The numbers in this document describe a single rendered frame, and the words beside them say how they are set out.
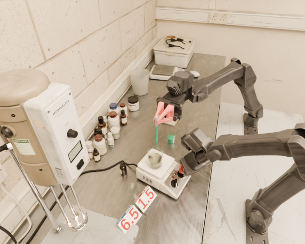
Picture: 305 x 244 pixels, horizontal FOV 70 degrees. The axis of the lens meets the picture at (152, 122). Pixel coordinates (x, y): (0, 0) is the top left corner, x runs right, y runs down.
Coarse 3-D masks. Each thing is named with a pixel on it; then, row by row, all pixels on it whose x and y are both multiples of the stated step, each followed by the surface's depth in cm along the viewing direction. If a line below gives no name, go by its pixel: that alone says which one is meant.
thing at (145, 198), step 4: (148, 188) 87; (144, 192) 85; (148, 192) 86; (152, 192) 87; (144, 196) 84; (148, 196) 85; (152, 196) 86; (140, 200) 83; (144, 200) 84; (148, 200) 85; (140, 204) 82; (144, 204) 83; (148, 204) 84; (144, 208) 83
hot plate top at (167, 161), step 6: (144, 156) 93; (168, 156) 93; (144, 162) 90; (168, 162) 90; (144, 168) 88; (150, 168) 88; (162, 168) 88; (168, 168) 88; (156, 174) 85; (162, 174) 85
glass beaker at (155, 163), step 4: (148, 148) 86; (152, 148) 87; (156, 148) 87; (160, 148) 86; (148, 152) 86; (152, 152) 89; (160, 152) 88; (148, 156) 84; (160, 156) 83; (148, 160) 86; (152, 160) 84; (156, 160) 83; (160, 160) 84; (148, 164) 87; (152, 164) 85; (156, 164) 85; (160, 164) 86; (152, 168) 87; (156, 168) 86
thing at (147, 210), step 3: (156, 195) 88; (153, 198) 86; (156, 198) 86; (153, 201) 85; (156, 201) 85; (150, 204) 84; (153, 204) 84; (138, 207) 84; (147, 207) 83; (150, 207) 84; (141, 210) 82; (144, 210) 82; (147, 210) 83; (150, 210) 83; (144, 213) 82; (147, 213) 82
